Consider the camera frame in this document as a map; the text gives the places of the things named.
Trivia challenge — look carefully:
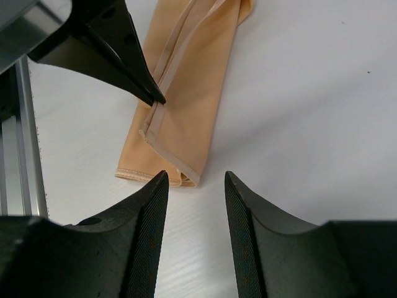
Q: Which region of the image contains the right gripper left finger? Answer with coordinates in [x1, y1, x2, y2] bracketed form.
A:
[1, 171, 169, 297]

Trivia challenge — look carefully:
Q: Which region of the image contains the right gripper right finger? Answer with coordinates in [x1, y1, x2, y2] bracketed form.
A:
[225, 171, 396, 297]

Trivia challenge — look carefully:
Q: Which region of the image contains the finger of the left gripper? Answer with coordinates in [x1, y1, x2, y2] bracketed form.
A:
[28, 18, 155, 106]
[69, 1, 166, 104]

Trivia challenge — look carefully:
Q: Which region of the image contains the orange cloth napkin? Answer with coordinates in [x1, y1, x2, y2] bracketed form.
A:
[115, 0, 254, 187]

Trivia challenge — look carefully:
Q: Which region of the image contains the aluminium front rail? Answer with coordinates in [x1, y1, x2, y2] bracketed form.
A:
[0, 0, 74, 218]

